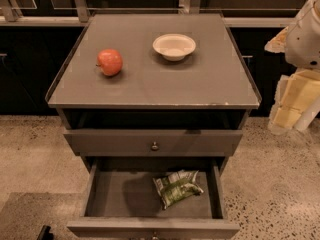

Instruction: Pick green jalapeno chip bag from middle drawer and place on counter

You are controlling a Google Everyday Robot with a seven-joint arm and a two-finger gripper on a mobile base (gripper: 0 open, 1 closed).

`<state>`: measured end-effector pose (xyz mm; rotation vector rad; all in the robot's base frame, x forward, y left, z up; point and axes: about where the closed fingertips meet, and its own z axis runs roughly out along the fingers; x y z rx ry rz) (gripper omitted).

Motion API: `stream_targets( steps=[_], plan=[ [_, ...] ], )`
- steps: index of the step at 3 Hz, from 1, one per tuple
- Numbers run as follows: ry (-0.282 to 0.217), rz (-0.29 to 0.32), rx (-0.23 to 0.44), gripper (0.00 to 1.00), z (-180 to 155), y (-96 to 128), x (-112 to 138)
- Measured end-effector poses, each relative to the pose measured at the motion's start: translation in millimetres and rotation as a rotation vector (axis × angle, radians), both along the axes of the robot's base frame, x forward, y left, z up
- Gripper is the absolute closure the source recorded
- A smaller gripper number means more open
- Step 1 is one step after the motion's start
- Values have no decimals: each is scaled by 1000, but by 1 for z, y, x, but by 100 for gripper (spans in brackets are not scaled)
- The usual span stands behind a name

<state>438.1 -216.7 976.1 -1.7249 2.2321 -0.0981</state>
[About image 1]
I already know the white paper bowl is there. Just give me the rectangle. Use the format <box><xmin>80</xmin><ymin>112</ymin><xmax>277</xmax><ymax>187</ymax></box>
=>
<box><xmin>153</xmin><ymin>34</ymin><xmax>196</xmax><ymax>61</ymax></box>

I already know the top grey drawer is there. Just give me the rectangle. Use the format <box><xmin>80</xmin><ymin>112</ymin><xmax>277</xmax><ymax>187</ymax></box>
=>
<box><xmin>64</xmin><ymin>129</ymin><xmax>242</xmax><ymax>157</ymax></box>

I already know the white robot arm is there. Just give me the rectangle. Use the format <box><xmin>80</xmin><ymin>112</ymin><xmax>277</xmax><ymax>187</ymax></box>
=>
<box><xmin>264</xmin><ymin>0</ymin><xmax>320</xmax><ymax>135</ymax></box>

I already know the grey drawer cabinet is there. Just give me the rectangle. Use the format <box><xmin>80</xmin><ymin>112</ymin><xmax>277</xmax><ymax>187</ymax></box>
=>
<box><xmin>44</xmin><ymin>13</ymin><xmax>262</xmax><ymax>240</ymax></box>

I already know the black object on floor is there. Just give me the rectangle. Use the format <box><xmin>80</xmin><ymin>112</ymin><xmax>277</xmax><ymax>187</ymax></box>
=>
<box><xmin>37</xmin><ymin>225</ymin><xmax>54</xmax><ymax>240</ymax></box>

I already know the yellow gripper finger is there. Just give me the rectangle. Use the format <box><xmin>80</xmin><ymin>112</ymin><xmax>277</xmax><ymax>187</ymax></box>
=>
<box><xmin>281</xmin><ymin>69</ymin><xmax>320</xmax><ymax>113</ymax></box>
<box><xmin>268</xmin><ymin>106</ymin><xmax>301</xmax><ymax>135</ymax></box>

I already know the metal window railing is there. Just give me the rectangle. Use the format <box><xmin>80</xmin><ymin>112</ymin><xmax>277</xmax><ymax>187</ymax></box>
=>
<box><xmin>0</xmin><ymin>0</ymin><xmax>308</xmax><ymax>28</ymax></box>

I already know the red apple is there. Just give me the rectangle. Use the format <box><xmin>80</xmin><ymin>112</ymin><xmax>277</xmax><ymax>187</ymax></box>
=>
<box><xmin>97</xmin><ymin>49</ymin><xmax>123</xmax><ymax>77</ymax></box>

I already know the green jalapeno chip bag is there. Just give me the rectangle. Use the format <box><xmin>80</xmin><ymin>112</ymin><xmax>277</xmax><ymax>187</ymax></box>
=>
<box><xmin>153</xmin><ymin>170</ymin><xmax>204</xmax><ymax>210</ymax></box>

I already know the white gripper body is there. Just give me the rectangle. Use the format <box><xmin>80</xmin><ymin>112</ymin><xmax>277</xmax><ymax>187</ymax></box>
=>
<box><xmin>269</xmin><ymin>75</ymin><xmax>289</xmax><ymax>118</ymax></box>

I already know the open middle grey drawer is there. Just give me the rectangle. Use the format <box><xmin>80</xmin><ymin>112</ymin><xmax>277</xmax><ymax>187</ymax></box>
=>
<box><xmin>67</xmin><ymin>157</ymin><xmax>239</xmax><ymax>240</ymax></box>

